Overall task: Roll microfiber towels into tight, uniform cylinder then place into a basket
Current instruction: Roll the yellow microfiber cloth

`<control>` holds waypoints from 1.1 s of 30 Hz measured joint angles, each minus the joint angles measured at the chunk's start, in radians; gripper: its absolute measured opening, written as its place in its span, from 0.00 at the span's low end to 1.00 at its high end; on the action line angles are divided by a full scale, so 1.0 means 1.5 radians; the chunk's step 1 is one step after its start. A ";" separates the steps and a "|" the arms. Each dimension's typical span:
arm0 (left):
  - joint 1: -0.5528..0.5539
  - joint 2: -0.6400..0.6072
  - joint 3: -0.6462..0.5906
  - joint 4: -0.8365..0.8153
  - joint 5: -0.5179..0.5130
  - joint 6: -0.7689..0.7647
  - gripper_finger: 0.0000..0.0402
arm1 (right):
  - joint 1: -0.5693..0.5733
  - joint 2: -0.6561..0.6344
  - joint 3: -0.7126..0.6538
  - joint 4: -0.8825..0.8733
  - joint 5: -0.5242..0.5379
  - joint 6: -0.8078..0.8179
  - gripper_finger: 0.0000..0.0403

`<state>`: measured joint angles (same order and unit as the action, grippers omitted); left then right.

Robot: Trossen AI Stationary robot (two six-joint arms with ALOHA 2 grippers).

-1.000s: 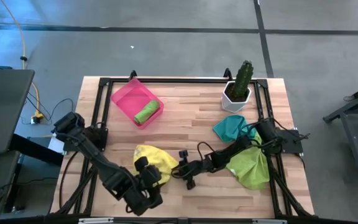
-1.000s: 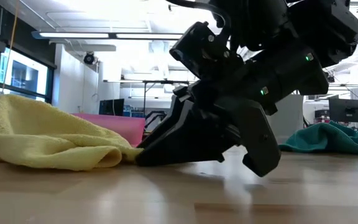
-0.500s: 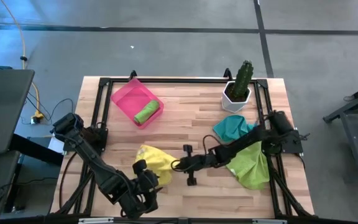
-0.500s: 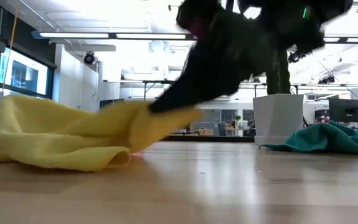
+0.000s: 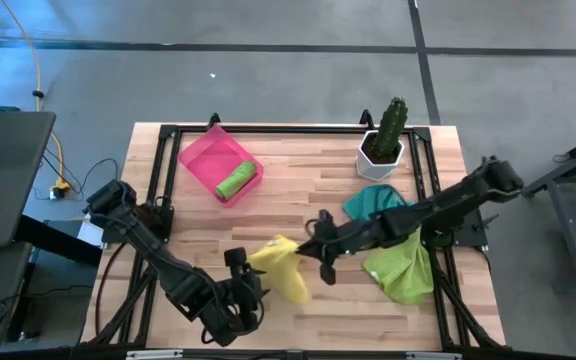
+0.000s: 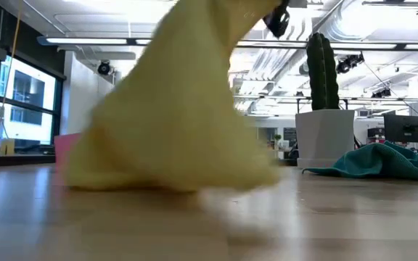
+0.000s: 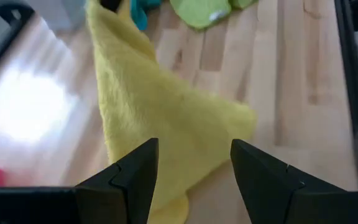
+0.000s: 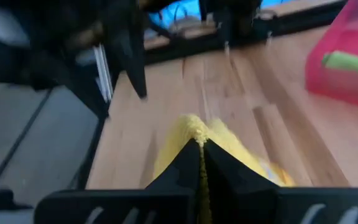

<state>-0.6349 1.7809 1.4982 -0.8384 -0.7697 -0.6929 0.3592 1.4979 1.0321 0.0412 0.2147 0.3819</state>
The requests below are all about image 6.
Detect white plant pot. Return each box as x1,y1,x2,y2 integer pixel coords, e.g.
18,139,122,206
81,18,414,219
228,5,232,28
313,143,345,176
295,109,356,170

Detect yellow hanging cable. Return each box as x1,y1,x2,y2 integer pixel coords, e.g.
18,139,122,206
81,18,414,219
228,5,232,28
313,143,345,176
0,0,24,138

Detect yellow microfiber towel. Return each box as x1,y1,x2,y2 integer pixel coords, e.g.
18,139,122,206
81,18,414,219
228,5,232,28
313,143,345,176
62,0,283,193

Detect black round ceiling camera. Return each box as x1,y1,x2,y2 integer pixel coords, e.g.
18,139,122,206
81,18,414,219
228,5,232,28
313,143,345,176
97,60,112,77

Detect dark framed window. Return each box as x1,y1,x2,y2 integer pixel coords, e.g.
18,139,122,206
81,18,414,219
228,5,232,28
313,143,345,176
0,50,65,153

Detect teal microfiber towel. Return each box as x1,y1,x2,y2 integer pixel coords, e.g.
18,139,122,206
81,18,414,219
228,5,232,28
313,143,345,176
302,140,418,181

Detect black computer monitor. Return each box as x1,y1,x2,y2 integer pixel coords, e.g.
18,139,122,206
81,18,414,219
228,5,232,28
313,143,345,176
382,114,418,144

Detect black ceiling spotlight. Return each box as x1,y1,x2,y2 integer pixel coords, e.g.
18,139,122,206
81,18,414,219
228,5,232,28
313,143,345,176
335,53,365,75
371,86,392,99

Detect pink plastic basket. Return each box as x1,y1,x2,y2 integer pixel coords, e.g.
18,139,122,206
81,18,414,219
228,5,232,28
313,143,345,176
53,133,83,171

